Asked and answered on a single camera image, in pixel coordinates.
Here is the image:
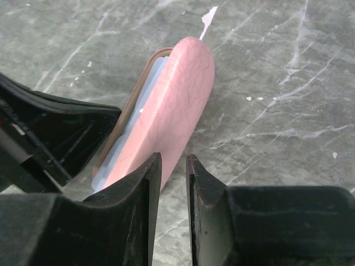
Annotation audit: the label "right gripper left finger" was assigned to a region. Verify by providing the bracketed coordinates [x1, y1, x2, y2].
[1, 153, 162, 265]

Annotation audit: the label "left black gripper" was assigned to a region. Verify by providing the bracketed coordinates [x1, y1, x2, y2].
[1, 74, 121, 193]

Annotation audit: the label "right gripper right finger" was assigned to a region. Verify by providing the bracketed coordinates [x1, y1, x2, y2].
[186, 155, 354, 265]

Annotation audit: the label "white sunglasses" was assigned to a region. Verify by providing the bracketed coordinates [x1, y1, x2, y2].
[91, 57, 170, 193]

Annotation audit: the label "pink glasses case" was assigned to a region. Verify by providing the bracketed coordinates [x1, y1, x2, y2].
[92, 37, 215, 192]

